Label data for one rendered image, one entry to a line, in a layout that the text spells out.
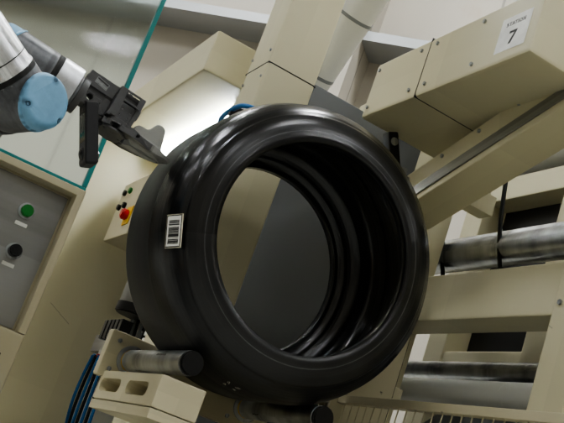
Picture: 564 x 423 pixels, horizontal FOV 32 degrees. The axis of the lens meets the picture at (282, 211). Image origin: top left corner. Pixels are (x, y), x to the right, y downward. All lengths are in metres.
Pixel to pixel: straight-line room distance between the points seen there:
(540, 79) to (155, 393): 0.94
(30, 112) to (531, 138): 1.00
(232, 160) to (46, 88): 0.37
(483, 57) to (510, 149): 0.21
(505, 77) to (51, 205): 1.11
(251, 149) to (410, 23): 4.22
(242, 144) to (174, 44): 4.53
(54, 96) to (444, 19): 4.49
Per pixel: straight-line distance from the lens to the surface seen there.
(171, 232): 1.75
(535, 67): 1.97
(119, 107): 1.83
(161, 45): 6.36
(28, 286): 2.43
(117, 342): 2.08
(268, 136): 1.83
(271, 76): 2.32
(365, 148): 1.93
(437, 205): 2.28
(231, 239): 2.20
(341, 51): 2.96
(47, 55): 1.81
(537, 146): 2.10
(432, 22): 5.96
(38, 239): 2.44
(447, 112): 2.23
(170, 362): 1.80
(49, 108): 1.64
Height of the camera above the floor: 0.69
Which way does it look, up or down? 17 degrees up
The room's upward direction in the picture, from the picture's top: 20 degrees clockwise
